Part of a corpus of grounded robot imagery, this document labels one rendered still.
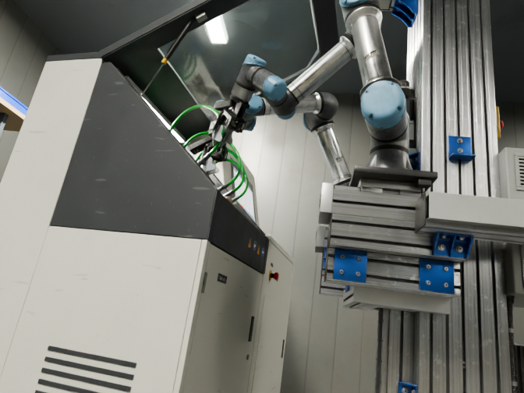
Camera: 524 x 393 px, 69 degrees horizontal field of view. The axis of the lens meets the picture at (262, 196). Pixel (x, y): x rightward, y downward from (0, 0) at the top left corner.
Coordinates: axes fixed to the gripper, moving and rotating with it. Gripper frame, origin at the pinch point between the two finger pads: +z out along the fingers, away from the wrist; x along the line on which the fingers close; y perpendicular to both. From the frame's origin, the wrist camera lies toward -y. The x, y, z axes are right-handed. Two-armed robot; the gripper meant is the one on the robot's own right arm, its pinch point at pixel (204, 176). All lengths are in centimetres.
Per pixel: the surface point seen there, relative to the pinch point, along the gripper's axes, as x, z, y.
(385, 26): 97, -161, 71
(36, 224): -35, 34, -41
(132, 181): -35.0, 16.5, -7.9
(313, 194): 177, -56, 18
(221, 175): 35.0, -14.4, -7.7
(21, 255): -35, 44, -43
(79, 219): -35, 31, -24
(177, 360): -35, 67, 20
